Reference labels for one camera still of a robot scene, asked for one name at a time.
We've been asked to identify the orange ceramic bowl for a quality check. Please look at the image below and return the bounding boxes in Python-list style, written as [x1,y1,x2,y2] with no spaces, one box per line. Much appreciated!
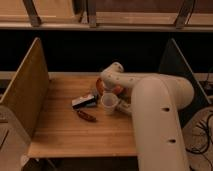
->
[96,78,124,96]

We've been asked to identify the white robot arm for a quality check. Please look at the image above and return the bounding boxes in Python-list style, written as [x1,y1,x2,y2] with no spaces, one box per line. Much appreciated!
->
[101,62,194,171]

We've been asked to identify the white plastic cup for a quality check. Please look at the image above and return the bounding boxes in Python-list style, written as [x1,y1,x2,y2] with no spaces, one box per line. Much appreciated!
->
[101,93,118,115]

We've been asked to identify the small white box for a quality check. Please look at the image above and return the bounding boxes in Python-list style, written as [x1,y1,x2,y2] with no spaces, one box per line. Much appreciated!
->
[116,100,132,115]

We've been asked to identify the black and white box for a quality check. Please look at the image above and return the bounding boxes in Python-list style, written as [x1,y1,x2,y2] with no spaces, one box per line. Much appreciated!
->
[71,94,97,109]

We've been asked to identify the red brown oblong object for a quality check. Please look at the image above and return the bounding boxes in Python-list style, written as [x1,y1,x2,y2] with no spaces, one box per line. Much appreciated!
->
[77,110,97,122]

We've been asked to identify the right dark side panel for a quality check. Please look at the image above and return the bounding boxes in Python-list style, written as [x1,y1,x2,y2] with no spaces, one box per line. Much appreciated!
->
[158,38,211,128]

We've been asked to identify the left wooden side panel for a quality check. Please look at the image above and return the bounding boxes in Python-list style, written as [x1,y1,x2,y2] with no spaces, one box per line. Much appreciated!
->
[0,37,49,142]

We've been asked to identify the black cables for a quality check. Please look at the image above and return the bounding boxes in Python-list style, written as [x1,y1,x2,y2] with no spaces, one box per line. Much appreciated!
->
[185,111,213,171]

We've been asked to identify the wooden shelf frame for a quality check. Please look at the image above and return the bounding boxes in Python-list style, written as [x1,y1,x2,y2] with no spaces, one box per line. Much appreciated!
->
[0,0,213,32]

